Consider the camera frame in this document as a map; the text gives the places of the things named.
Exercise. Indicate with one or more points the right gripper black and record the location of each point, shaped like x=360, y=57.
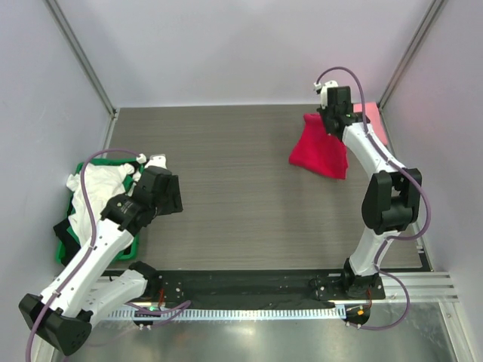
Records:
x=329, y=121

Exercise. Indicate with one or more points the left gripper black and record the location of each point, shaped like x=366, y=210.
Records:
x=172, y=194

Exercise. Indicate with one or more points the red t shirt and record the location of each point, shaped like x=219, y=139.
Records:
x=319, y=152

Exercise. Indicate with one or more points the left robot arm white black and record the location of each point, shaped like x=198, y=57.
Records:
x=65, y=312

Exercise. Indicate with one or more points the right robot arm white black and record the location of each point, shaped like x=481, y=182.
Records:
x=392, y=200

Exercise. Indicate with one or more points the folded pink t shirt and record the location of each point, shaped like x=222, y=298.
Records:
x=373, y=115

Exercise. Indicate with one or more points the white t shirt in basket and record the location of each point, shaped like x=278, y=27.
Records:
x=102, y=182

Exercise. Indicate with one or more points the black garment in basket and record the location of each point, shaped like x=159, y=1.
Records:
x=69, y=245

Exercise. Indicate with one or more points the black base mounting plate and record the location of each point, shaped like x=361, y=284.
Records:
x=290, y=289

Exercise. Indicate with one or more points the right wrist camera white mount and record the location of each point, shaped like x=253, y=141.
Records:
x=322, y=91

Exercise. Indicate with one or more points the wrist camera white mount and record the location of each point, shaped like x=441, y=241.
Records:
x=159, y=161
x=322, y=91

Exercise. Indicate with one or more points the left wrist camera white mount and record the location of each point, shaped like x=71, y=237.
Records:
x=159, y=161

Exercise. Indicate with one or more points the right aluminium corner post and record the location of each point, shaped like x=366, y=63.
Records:
x=429, y=19

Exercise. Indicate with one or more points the aluminium corner post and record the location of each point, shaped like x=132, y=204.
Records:
x=429, y=19
x=80, y=55

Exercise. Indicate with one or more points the white slotted cable duct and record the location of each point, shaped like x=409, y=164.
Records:
x=131, y=314

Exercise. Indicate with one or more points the left aluminium corner post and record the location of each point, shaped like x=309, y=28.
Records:
x=80, y=55

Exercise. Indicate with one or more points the aluminium frame rail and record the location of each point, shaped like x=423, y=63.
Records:
x=420, y=286

